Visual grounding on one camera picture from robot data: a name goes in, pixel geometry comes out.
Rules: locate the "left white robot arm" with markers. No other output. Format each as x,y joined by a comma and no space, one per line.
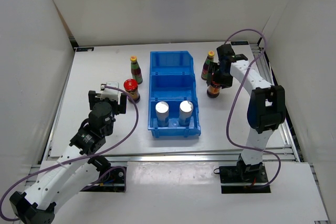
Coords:
78,165

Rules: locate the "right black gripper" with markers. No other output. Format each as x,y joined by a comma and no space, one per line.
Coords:
226,82

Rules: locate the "tall sauce bottle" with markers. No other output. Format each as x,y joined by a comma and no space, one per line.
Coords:
208,60
136,70

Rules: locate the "black table label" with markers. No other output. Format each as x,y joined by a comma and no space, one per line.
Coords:
239,43
84,49

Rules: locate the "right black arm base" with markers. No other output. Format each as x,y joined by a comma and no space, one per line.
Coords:
236,178

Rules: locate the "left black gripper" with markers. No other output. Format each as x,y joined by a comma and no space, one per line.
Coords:
119,108

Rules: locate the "silver can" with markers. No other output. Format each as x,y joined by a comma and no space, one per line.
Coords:
162,113
185,113

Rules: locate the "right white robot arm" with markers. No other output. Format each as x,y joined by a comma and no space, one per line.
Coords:
266,109

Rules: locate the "blue three-compartment plastic bin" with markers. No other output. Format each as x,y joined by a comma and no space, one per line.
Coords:
172,80

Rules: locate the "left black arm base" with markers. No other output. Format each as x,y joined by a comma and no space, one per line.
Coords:
113,182

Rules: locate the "right black table label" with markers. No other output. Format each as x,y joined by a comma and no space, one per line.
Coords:
239,43

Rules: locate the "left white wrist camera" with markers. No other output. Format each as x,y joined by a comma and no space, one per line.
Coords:
107,93

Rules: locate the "red-lid sauce jar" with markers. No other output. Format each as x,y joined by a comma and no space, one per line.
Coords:
213,88
131,87

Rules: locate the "left black table label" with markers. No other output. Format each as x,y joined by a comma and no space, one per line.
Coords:
84,49

